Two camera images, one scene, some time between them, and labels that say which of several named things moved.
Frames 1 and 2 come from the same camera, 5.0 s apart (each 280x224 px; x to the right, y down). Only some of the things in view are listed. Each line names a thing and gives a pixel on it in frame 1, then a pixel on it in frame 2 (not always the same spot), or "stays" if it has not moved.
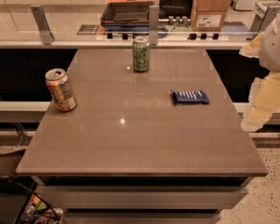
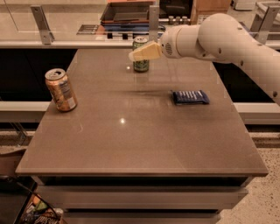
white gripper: [271, 48] -> [166, 44]
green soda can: [141, 53] stays
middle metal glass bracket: [153, 24] stays
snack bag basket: [37, 210] stays
